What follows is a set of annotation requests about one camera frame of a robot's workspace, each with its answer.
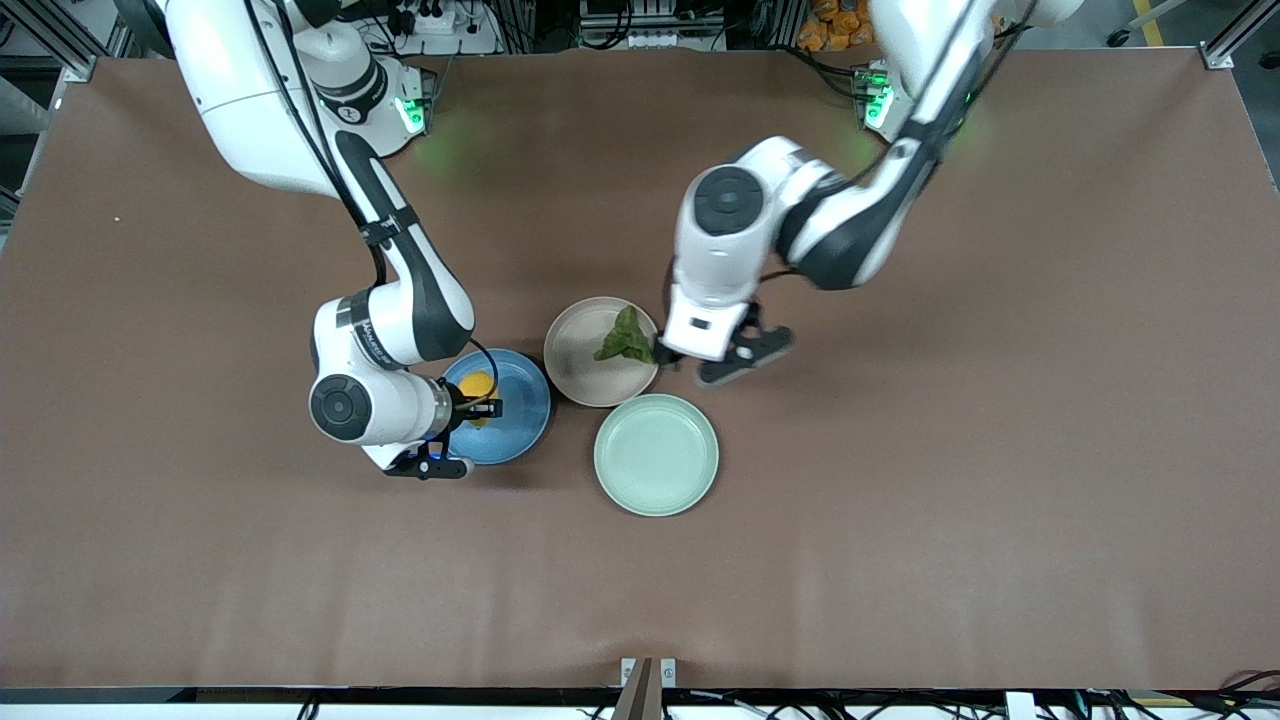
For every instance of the mint green plate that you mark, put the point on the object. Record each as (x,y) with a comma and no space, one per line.
(656,455)

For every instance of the orange net bag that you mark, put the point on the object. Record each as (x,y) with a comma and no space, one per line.
(835,25)

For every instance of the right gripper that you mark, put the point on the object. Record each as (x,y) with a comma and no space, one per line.
(462,404)

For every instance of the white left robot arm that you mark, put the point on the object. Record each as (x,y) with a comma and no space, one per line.
(730,240)

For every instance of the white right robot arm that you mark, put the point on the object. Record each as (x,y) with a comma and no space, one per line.
(260,100)

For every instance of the green lettuce leaf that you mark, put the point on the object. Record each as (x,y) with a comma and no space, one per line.
(625,340)

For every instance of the metal table edge bracket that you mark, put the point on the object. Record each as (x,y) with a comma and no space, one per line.
(668,672)

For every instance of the white power strip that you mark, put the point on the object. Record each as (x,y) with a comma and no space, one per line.
(450,30)

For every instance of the blue plate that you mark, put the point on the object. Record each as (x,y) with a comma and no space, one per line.
(522,400)

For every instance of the grey camera mount pole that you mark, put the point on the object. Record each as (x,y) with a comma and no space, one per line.
(640,700)

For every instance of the yellow lemon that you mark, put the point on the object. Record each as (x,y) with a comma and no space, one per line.
(475,384)

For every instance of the aluminium frame post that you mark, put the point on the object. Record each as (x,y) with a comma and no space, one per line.
(1235,40)
(70,45)

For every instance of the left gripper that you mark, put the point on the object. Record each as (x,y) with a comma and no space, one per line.
(664,354)

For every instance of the beige plate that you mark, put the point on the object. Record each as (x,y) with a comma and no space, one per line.
(580,360)

